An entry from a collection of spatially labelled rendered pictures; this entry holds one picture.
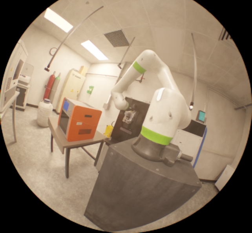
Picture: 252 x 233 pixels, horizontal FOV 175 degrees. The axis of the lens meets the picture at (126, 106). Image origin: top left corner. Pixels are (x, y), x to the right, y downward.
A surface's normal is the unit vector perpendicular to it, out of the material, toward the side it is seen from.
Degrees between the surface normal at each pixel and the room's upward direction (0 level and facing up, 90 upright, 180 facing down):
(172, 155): 81
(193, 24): 180
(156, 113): 90
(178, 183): 90
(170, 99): 89
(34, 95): 90
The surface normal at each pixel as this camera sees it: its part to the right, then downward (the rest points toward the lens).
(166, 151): -0.40, -0.35
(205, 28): -0.37, 0.93
